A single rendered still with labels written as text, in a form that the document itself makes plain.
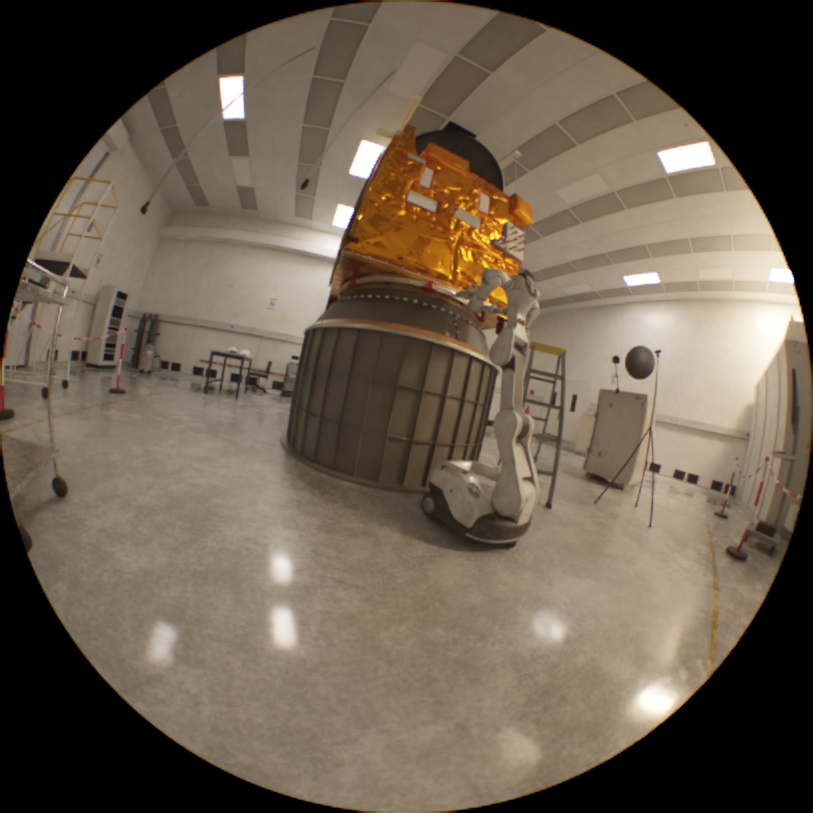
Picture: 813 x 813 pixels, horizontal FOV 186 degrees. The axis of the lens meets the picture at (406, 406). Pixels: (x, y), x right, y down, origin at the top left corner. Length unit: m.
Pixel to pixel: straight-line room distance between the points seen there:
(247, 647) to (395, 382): 1.72
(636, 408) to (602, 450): 0.89
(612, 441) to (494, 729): 4.16
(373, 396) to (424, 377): 0.40
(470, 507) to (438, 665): 0.81
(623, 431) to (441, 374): 3.32
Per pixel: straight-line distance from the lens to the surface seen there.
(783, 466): 5.26
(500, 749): 0.83
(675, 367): 8.64
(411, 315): 2.01
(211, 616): 0.92
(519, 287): 1.61
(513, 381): 1.45
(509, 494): 1.34
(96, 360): 7.73
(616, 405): 4.53
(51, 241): 7.20
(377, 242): 2.29
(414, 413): 1.86
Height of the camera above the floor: 0.73
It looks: 3 degrees down
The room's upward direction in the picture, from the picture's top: 12 degrees clockwise
